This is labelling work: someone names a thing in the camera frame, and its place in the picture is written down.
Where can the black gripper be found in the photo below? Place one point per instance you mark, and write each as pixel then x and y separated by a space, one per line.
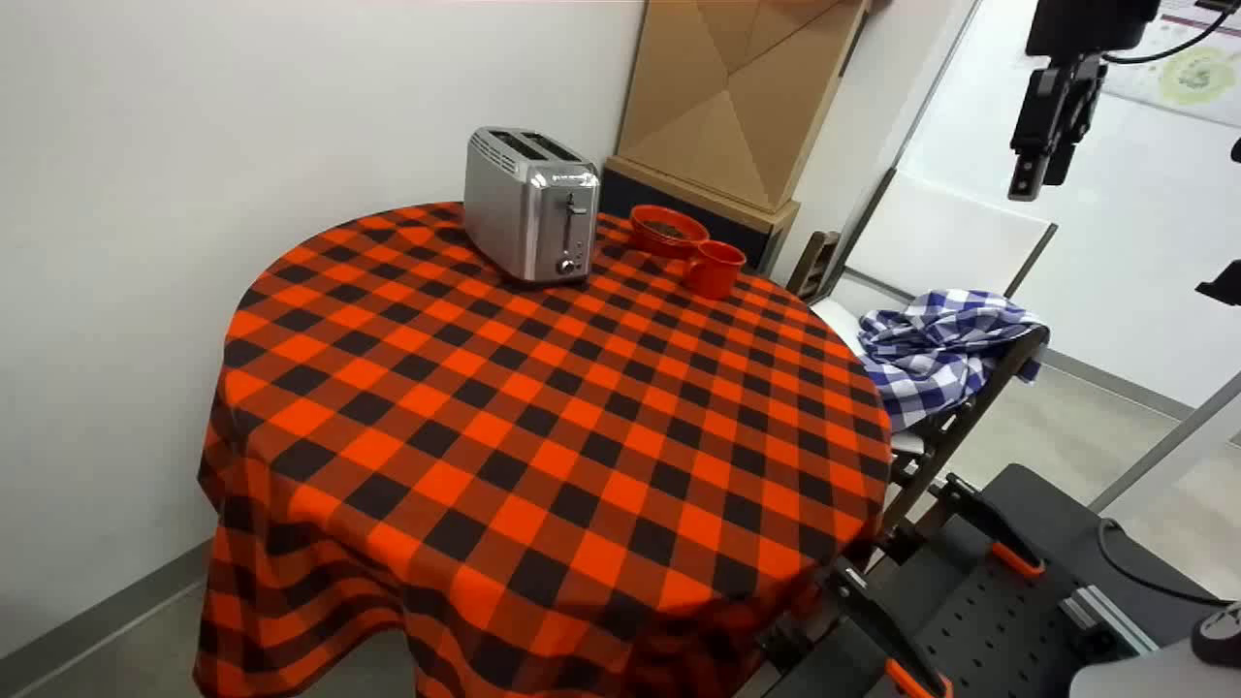
pixel 1059 97

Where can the silver two-slot toaster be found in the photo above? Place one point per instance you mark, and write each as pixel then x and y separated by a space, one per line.
pixel 529 203

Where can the black folding cart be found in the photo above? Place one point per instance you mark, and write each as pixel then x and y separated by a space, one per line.
pixel 1018 590

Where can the cardboard box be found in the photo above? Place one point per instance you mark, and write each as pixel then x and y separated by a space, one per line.
pixel 727 95

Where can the red bowl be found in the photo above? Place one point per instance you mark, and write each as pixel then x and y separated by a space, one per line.
pixel 663 229

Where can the orange black checkered tablecloth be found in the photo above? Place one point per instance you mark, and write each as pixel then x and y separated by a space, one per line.
pixel 594 490

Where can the blue white checkered cloth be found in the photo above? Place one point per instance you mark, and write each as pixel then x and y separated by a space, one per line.
pixel 935 351

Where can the red mug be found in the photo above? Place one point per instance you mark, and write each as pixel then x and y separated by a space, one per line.
pixel 714 271

